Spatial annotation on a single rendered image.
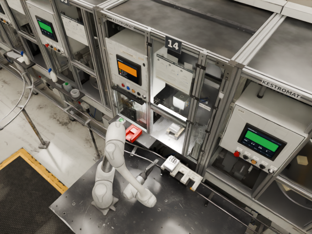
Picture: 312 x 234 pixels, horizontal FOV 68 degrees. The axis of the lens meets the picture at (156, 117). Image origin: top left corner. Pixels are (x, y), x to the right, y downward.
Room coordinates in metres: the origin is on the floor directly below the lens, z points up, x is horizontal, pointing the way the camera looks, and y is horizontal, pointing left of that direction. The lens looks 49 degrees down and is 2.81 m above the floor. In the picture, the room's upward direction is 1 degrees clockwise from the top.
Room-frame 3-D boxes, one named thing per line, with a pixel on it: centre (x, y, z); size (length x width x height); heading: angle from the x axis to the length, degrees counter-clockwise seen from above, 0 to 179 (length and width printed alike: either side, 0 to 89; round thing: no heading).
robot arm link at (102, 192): (0.81, 0.45, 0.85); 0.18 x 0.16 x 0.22; 3
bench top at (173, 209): (0.73, 0.03, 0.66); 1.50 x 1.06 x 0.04; 54
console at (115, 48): (1.63, 0.18, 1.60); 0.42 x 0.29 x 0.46; 54
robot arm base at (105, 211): (0.79, 0.43, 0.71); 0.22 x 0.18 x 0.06; 54
